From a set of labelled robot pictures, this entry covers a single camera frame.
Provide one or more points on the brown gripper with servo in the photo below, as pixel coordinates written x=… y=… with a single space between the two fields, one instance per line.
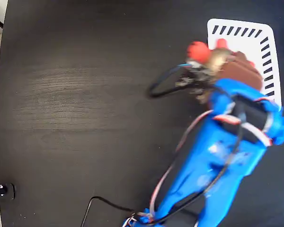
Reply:
x=244 y=72

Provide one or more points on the red turtle toy silver shell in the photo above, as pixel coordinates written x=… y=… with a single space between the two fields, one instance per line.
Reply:
x=198 y=50

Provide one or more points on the white tray with slots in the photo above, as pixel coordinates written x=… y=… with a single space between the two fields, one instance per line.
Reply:
x=251 y=40

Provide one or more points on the black table clamp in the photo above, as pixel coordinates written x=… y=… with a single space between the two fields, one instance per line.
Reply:
x=2 y=190

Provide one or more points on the bare camera circuit board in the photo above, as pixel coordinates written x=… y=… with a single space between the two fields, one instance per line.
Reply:
x=196 y=74

